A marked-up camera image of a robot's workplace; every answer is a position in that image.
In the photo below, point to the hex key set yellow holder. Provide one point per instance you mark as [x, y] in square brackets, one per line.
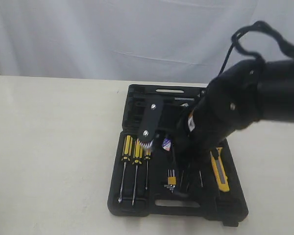
[171, 180]

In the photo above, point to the black electrical tape roll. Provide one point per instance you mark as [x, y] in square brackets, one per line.
[166, 144]

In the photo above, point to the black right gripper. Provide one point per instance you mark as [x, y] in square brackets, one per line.
[230, 103]

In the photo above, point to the black plastic tool case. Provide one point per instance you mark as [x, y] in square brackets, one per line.
[208, 202]

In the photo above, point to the yellow black utility knife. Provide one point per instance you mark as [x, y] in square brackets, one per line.
[218, 169]

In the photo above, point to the white backdrop curtain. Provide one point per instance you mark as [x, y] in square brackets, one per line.
[143, 40]

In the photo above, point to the clear handle tester screwdriver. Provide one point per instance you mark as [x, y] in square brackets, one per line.
[200, 178]

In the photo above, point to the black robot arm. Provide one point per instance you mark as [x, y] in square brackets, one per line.
[275, 91]

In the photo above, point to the middle yellow black screwdriver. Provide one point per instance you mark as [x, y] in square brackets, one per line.
[137, 157]

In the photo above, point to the pliers black orange handles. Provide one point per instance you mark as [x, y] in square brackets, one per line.
[181, 163]

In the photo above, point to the large yellow black screwdriver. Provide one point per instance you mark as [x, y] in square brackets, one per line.
[126, 153]

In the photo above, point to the small yellow black screwdriver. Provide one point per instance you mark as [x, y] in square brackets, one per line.
[147, 159]

